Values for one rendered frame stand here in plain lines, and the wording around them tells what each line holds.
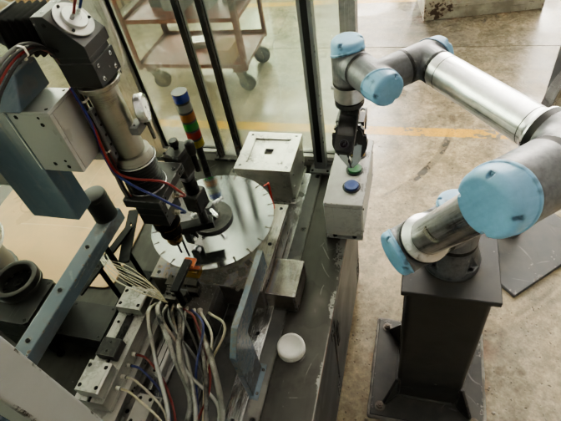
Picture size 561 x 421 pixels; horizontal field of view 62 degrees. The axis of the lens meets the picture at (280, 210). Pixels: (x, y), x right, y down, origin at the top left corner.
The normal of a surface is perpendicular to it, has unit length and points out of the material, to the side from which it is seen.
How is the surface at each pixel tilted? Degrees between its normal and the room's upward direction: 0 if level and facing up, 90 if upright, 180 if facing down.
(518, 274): 0
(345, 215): 90
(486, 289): 0
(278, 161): 0
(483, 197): 83
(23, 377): 90
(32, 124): 90
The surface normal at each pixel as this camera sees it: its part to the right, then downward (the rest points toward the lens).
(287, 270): -0.15, -0.67
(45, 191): -0.23, 0.73
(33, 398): 0.96, 0.08
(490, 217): -0.86, 0.38
